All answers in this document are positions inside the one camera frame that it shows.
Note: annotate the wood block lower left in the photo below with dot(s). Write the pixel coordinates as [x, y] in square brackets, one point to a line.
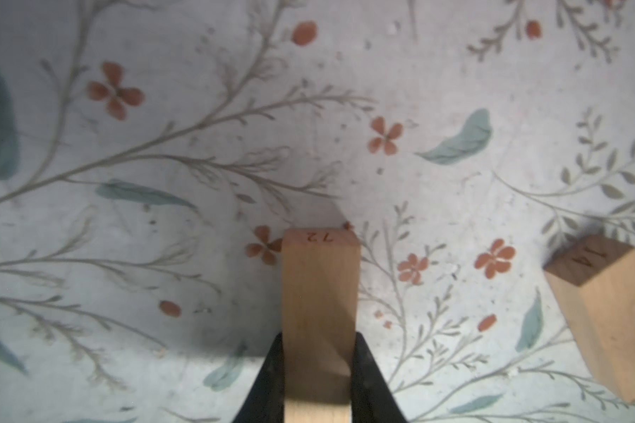
[594, 285]

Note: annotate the wood block numbered 72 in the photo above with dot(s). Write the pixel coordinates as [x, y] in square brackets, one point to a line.
[320, 278]

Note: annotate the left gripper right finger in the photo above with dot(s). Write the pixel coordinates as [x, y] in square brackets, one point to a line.
[371, 398]

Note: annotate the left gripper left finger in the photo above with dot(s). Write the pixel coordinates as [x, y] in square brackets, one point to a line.
[265, 400]

